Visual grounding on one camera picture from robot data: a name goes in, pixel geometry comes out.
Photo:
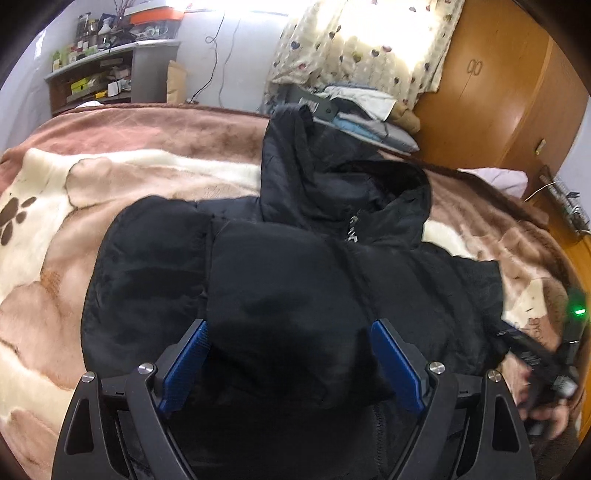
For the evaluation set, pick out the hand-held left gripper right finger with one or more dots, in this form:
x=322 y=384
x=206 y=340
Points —
x=397 y=364

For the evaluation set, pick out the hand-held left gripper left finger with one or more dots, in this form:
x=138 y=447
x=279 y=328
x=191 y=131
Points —
x=182 y=369

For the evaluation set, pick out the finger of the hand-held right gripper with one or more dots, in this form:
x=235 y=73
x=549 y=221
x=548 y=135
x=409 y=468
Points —
x=531 y=348

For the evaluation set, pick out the black puffer jacket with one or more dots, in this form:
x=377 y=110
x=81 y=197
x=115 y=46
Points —
x=300 y=277

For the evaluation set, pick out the stack of folded clothes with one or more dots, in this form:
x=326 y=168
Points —
x=369 y=122

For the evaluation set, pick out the person's right hand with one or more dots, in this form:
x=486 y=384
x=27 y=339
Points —
x=565 y=413

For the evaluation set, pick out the paw print plush blanket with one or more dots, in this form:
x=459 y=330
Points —
x=92 y=230

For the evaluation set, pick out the pink cloth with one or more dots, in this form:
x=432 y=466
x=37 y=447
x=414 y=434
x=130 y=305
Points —
x=501 y=181

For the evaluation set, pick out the tan plush toy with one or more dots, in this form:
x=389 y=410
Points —
x=406 y=115

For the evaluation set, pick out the wooden wardrobe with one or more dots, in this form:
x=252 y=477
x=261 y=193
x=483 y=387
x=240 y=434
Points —
x=498 y=92

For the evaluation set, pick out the grey flat device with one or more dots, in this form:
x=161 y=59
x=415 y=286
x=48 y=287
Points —
x=318 y=104

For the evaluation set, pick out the brown paper bag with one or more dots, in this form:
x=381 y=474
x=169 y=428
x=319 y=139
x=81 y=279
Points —
x=176 y=83

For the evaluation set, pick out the small white container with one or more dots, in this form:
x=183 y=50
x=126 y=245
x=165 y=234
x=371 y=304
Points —
x=113 y=88

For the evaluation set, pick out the yellow-green box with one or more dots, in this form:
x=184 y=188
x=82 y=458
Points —
x=84 y=84

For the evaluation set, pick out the grey shelf unit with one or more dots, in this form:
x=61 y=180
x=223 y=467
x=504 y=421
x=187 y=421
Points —
x=147 y=69

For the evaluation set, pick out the heart print curtain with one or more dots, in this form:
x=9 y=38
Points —
x=364 y=41

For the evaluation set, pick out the clear plastic bin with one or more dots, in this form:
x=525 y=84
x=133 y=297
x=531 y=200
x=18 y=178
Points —
x=154 y=31

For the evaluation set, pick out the bottles and jars clutter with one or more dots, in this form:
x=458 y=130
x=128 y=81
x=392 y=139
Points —
x=87 y=37

